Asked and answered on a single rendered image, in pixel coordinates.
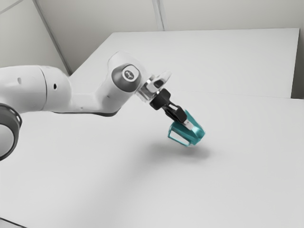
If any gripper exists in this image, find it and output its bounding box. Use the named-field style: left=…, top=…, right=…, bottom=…
left=150, top=88, right=193, bottom=131

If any teal faceted mug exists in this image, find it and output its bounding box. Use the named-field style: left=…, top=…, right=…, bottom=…
left=167, top=109, right=206, bottom=148

